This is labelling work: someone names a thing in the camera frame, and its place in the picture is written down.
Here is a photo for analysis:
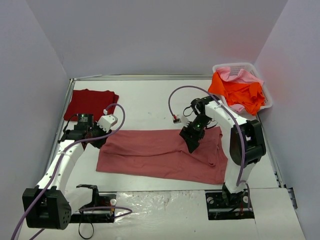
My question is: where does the salmon pink t-shirt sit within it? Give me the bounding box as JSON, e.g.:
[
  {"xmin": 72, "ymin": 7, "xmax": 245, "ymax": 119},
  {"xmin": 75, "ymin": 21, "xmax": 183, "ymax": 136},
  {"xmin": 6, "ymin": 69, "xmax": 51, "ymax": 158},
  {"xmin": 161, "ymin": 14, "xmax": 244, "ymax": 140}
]
[{"xmin": 96, "ymin": 127, "xmax": 228, "ymax": 185}]

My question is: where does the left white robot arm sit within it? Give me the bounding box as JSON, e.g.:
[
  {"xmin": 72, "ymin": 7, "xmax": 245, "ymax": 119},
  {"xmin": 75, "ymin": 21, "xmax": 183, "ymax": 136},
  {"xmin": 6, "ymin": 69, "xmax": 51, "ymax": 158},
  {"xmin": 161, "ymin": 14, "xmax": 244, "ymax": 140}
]
[{"xmin": 22, "ymin": 113, "xmax": 118, "ymax": 230}]

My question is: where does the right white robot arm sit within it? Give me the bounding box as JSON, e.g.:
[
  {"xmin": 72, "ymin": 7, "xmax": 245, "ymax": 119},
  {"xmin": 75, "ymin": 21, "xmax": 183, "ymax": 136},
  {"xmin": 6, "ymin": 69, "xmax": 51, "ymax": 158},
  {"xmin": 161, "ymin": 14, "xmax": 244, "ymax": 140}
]
[{"xmin": 180, "ymin": 96, "xmax": 266, "ymax": 207}]

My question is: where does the folded dark red t-shirt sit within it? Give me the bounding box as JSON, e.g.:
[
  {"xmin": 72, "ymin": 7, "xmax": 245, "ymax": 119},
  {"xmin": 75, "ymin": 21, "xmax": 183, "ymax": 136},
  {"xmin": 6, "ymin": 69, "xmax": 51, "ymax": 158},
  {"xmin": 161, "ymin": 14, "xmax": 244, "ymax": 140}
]
[{"xmin": 63, "ymin": 89, "xmax": 119, "ymax": 122}]

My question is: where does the orange t-shirt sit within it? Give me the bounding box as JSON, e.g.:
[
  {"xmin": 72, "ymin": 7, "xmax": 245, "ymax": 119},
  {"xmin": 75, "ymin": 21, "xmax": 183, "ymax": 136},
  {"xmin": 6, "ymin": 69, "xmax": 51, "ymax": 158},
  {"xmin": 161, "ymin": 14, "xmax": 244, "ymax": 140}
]
[{"xmin": 208, "ymin": 72, "xmax": 265, "ymax": 116}]

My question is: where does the light pink t-shirt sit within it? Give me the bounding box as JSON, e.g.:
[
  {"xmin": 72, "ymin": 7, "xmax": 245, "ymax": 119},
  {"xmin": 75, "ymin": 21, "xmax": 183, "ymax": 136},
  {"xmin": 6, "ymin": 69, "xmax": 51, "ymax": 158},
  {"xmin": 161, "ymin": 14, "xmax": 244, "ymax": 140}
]
[{"xmin": 215, "ymin": 66, "xmax": 264, "ymax": 86}]

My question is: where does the white plastic basket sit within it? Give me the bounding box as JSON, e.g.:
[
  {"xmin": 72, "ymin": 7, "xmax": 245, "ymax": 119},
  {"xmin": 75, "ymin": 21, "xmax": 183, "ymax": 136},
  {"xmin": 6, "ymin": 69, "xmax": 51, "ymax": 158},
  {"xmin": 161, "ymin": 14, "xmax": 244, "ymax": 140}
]
[{"xmin": 212, "ymin": 62, "xmax": 274, "ymax": 116}]

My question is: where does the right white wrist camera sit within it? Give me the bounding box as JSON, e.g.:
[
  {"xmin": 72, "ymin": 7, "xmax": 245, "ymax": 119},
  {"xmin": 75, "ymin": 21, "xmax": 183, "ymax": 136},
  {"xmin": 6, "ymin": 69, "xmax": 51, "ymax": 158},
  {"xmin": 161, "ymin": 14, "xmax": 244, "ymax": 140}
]
[{"xmin": 173, "ymin": 116, "xmax": 190, "ymax": 127}]

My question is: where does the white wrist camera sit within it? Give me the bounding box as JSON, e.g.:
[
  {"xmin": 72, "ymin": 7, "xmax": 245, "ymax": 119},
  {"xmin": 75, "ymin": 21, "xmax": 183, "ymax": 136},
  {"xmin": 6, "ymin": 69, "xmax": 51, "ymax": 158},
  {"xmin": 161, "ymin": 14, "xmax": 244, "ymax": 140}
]
[
  {"xmin": 97, "ymin": 114, "xmax": 118, "ymax": 133},
  {"xmin": 173, "ymin": 116, "xmax": 190, "ymax": 127}
]

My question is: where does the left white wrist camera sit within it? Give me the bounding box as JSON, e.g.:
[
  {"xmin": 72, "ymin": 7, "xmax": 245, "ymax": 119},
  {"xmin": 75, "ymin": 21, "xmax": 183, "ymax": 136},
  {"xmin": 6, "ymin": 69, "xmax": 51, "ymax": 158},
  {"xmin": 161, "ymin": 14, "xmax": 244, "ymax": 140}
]
[{"xmin": 97, "ymin": 114, "xmax": 118, "ymax": 133}]

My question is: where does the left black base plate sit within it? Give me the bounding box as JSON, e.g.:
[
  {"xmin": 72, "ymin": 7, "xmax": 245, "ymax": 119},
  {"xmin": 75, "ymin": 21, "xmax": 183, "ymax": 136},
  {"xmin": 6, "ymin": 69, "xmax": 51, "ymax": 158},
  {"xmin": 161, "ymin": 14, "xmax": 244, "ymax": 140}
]
[{"xmin": 70, "ymin": 193, "xmax": 117, "ymax": 224}]

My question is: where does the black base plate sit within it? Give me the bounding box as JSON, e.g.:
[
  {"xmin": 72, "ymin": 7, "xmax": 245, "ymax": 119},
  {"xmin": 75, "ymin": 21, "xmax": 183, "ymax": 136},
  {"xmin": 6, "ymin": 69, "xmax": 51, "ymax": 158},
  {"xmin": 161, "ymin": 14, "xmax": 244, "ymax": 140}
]
[
  {"xmin": 70, "ymin": 193, "xmax": 117, "ymax": 224},
  {"xmin": 205, "ymin": 190, "xmax": 255, "ymax": 221}
]

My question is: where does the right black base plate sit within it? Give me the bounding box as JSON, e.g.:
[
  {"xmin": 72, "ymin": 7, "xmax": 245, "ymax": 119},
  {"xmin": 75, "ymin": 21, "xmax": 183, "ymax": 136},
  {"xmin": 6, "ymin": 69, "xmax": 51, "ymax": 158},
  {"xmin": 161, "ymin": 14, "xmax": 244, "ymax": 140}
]
[{"xmin": 205, "ymin": 190, "xmax": 255, "ymax": 221}]

